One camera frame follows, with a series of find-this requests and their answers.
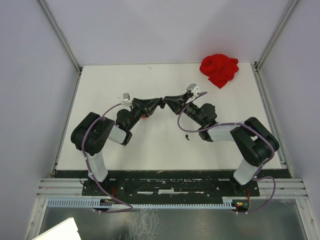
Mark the black round earbud case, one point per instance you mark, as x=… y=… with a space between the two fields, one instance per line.
x=162 y=104

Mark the aluminium frame post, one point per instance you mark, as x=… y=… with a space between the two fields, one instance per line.
x=284 y=19
x=43 y=4

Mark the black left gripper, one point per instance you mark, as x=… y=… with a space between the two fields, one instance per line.
x=145 y=106

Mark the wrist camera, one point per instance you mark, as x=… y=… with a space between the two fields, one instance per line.
x=126 y=98
x=194 y=90

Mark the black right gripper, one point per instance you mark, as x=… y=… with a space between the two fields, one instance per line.
x=177 y=103

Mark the white slotted cable duct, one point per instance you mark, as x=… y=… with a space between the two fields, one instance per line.
x=104 y=203

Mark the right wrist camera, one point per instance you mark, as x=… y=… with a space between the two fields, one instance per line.
x=194 y=90

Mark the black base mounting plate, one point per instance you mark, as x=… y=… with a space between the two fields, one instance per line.
x=213 y=186

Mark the white paper sheet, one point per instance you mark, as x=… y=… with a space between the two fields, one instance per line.
x=66 y=230

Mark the right aluminium frame post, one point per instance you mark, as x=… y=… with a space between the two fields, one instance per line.
x=284 y=19

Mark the left aluminium frame post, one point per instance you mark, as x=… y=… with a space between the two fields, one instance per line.
x=43 y=4

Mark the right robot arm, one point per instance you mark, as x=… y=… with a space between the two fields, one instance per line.
x=256 y=144

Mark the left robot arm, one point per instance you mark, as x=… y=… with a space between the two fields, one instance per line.
x=92 y=133

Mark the red crumpled cloth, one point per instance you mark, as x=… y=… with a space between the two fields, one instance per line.
x=219 y=68

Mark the aluminium front rail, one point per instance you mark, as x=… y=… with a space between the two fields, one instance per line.
x=286 y=188

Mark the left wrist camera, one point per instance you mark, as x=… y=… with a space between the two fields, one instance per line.
x=126 y=98

